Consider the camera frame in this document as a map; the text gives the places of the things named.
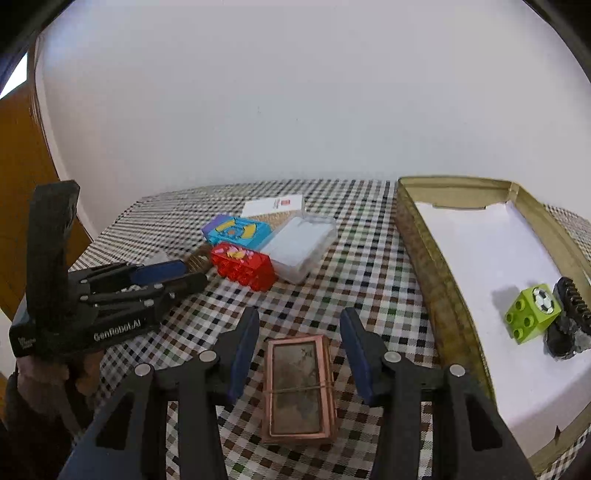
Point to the left hand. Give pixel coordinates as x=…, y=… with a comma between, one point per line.
x=34, y=373

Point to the white paper liner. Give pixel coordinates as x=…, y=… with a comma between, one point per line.
x=493, y=255

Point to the blue purple toy brick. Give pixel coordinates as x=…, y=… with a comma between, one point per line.
x=247, y=233

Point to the checkered tablecloth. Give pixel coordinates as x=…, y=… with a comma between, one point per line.
x=367, y=268

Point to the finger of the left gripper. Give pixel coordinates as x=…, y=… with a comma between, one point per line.
x=157, y=273
x=177, y=288

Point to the red toy brick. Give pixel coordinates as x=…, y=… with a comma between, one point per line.
x=247, y=267

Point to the white cork box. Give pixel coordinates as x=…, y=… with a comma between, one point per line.
x=274, y=210

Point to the black hair trimmer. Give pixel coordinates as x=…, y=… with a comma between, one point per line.
x=569, y=333

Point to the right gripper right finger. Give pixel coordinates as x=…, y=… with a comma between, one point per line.
x=470, y=438

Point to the small white box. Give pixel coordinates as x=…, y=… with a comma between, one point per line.
x=157, y=262

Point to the brown wooden door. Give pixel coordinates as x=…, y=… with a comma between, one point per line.
x=25, y=162

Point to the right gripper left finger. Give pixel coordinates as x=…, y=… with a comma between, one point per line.
x=126, y=439

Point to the clear plastic case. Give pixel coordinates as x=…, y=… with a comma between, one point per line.
x=299, y=245

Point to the copper framed tin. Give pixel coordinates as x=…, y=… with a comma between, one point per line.
x=298, y=392

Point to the green soccer toy block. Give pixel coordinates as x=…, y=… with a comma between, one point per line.
x=532, y=312

